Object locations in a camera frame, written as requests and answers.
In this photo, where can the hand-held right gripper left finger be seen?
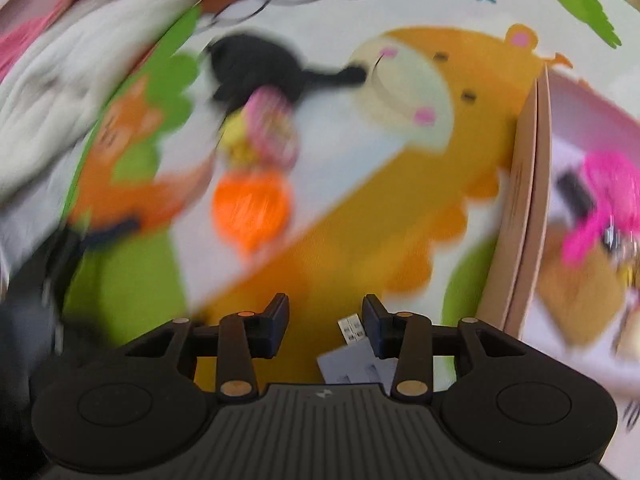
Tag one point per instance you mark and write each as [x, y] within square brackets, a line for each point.
[277, 327]

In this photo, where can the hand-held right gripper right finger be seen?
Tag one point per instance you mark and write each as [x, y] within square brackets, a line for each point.
[372, 327]

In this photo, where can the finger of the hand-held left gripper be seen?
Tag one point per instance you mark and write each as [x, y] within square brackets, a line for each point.
[117, 228]

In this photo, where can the white paper tag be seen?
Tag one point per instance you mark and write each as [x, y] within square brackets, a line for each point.
[350, 366]

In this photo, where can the orange toy piece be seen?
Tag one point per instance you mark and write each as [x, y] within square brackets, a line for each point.
[250, 207]

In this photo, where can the yellow pink donut toy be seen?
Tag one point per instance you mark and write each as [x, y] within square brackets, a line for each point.
[265, 125]

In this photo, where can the pink cardboard box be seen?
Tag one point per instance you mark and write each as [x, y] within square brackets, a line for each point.
[525, 210]

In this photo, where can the tan plush toy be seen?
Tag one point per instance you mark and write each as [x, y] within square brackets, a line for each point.
[580, 295]

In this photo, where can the black plush toy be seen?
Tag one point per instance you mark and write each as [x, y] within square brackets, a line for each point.
[260, 65]

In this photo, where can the bag of black sticks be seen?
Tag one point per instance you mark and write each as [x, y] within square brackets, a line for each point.
[575, 192]

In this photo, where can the animal printed play mat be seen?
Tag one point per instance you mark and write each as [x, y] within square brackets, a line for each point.
[400, 185]

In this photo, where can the white fluffy blanket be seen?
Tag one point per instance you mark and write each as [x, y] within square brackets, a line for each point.
[60, 85]

